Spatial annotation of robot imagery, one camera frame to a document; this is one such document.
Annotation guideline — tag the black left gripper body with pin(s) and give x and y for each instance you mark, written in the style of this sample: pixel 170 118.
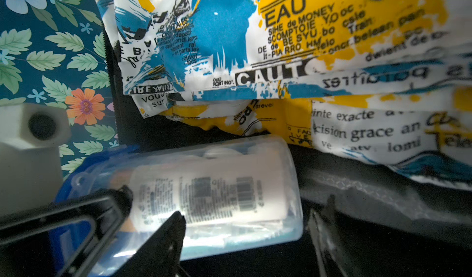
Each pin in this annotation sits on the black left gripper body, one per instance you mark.
pixel 103 213

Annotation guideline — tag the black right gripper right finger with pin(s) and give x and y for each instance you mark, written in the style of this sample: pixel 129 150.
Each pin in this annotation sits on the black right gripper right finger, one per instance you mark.
pixel 333 259

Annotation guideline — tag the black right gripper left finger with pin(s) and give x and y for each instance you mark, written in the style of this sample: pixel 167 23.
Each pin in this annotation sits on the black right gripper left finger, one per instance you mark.
pixel 160 255

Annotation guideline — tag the clear container blue lid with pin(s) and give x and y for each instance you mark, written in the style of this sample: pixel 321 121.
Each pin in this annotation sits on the clear container blue lid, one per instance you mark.
pixel 234 195

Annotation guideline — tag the white yellow teal printed garment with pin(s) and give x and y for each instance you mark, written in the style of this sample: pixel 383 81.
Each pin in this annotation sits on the white yellow teal printed garment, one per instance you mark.
pixel 196 45

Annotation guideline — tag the blue hard-shell suitcase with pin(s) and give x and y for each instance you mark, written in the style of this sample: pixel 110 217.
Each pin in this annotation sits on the blue hard-shell suitcase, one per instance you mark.
pixel 383 157

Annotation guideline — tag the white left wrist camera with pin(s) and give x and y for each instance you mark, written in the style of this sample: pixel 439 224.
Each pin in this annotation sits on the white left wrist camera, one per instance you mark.
pixel 31 174

